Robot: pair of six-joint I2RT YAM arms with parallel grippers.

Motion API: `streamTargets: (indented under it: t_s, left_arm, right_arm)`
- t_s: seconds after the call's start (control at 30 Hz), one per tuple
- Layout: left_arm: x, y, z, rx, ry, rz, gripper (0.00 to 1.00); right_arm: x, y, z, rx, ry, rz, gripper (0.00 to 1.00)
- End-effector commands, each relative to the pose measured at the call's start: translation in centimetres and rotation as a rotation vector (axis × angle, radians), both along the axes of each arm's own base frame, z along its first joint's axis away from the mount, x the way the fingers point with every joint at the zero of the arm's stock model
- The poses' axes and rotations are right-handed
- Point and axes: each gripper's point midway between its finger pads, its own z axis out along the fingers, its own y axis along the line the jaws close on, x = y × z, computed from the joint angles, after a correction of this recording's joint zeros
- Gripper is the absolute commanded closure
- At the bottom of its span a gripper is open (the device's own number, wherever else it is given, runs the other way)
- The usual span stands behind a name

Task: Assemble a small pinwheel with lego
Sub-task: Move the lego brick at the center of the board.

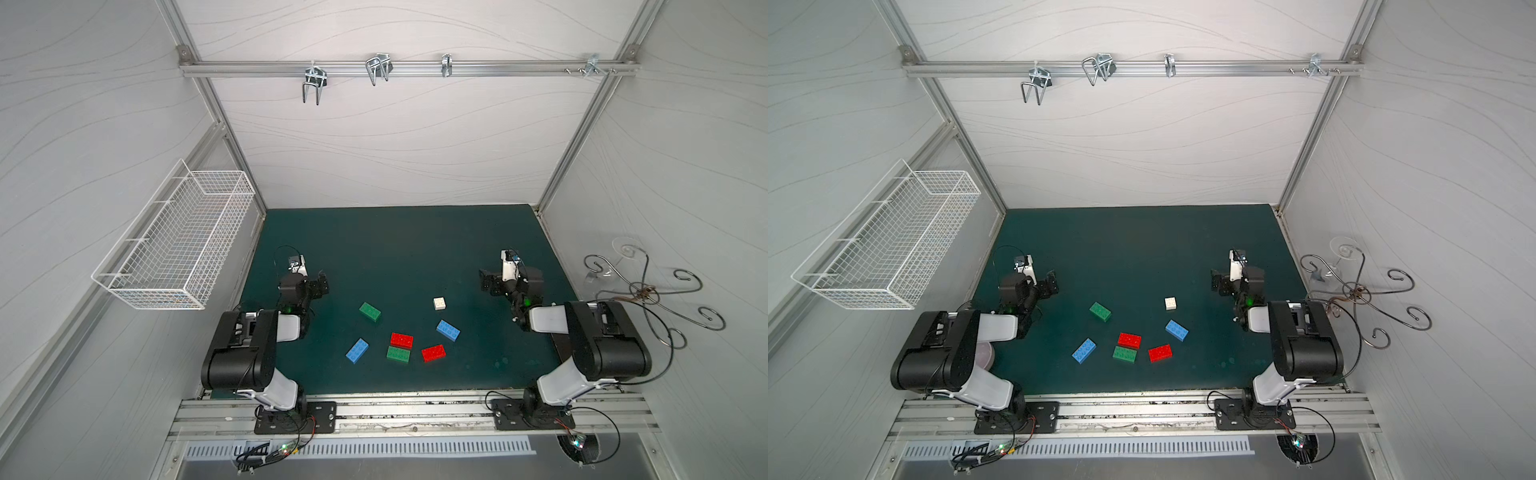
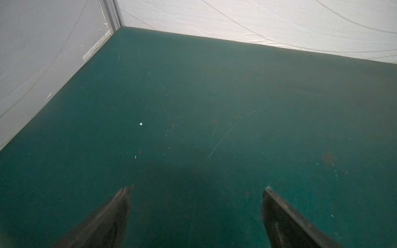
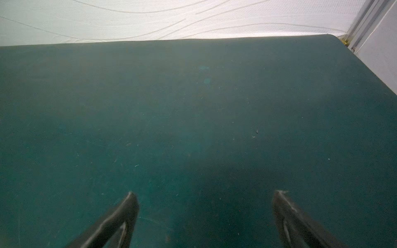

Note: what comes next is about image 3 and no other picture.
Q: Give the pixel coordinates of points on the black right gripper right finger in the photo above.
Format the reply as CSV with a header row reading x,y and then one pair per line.
x,y
297,229

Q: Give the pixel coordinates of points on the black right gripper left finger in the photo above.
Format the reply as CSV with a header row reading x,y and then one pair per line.
x,y
114,229

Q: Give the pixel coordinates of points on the green table mat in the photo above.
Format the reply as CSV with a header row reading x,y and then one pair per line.
x,y
203,132

